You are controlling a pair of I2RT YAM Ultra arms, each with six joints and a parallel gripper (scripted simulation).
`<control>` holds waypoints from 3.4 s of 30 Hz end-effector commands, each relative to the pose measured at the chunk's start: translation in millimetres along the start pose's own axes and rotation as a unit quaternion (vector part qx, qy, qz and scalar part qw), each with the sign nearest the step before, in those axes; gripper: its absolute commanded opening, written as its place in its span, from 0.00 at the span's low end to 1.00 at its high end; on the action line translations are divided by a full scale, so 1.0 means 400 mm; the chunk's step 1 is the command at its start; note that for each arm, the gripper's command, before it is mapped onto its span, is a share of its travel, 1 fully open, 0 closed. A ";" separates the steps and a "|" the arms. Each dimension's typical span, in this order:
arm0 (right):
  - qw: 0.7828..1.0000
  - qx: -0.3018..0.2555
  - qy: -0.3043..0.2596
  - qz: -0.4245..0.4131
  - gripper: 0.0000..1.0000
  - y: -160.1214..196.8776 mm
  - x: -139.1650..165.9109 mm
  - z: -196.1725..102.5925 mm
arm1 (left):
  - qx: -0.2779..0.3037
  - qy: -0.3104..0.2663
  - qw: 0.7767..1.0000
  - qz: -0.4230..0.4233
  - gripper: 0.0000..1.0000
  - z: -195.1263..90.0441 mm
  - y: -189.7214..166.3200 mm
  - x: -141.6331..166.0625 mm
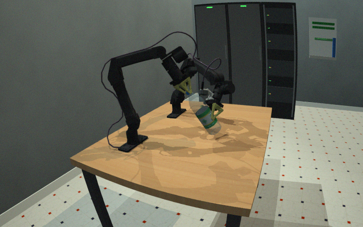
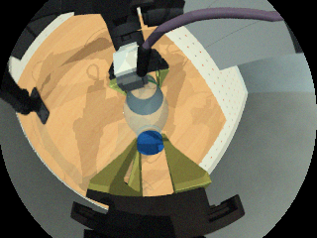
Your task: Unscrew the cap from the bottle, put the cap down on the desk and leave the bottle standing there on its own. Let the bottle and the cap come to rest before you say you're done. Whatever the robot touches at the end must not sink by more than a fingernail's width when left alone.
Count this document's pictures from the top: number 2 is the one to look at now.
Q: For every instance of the blue bottle cap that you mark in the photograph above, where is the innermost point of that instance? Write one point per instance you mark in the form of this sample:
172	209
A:
150	143

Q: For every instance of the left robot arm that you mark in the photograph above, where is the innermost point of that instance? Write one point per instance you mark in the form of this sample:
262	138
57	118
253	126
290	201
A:
154	12

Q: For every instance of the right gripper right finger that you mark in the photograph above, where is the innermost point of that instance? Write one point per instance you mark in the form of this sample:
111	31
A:
186	175

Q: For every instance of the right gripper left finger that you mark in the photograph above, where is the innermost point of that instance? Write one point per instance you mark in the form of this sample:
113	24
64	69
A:
111	178

